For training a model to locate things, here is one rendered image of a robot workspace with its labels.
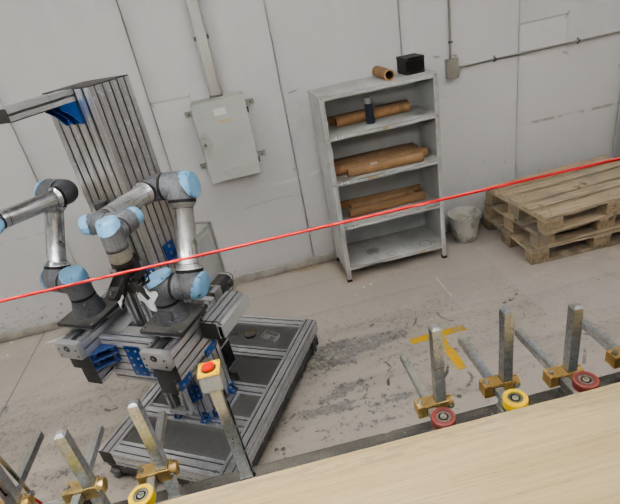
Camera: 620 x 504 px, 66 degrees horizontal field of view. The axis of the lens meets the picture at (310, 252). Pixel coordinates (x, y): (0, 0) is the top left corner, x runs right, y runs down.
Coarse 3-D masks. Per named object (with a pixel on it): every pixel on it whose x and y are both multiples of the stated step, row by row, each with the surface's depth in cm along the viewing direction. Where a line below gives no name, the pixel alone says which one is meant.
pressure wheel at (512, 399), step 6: (510, 390) 161; (516, 390) 160; (504, 396) 159; (510, 396) 159; (516, 396) 158; (522, 396) 158; (504, 402) 158; (510, 402) 156; (516, 402) 156; (522, 402) 156; (528, 402) 157; (510, 408) 156; (516, 408) 155
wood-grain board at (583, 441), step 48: (432, 432) 152; (480, 432) 149; (528, 432) 146; (576, 432) 143; (288, 480) 146; (336, 480) 143; (384, 480) 140; (432, 480) 138; (480, 480) 135; (528, 480) 133; (576, 480) 130
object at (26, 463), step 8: (40, 432) 189; (32, 440) 186; (40, 440) 188; (32, 448) 182; (24, 456) 180; (32, 456) 180; (24, 464) 176; (16, 472) 173; (24, 472) 173; (24, 480) 172
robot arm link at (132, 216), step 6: (126, 210) 164; (132, 210) 164; (138, 210) 166; (120, 216) 160; (126, 216) 160; (132, 216) 162; (138, 216) 165; (126, 222) 159; (132, 222) 161; (138, 222) 164; (132, 228) 161
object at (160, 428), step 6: (162, 414) 188; (162, 420) 185; (156, 426) 183; (162, 426) 182; (156, 432) 180; (162, 432) 180; (162, 438) 178; (162, 444) 177; (150, 462) 168; (150, 480) 161; (156, 480) 162; (156, 486) 161; (156, 492) 160
